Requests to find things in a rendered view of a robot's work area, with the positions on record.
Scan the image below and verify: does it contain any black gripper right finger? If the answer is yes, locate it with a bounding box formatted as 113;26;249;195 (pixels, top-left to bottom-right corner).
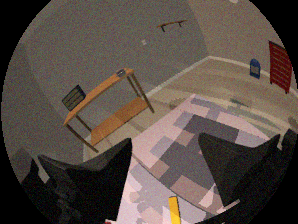
198;132;281;208

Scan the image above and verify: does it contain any yellow bar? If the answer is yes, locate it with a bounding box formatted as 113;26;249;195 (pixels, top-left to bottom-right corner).
169;197;181;224

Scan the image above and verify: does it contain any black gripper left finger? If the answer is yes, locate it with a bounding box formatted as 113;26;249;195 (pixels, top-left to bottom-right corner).
37;137;133;221

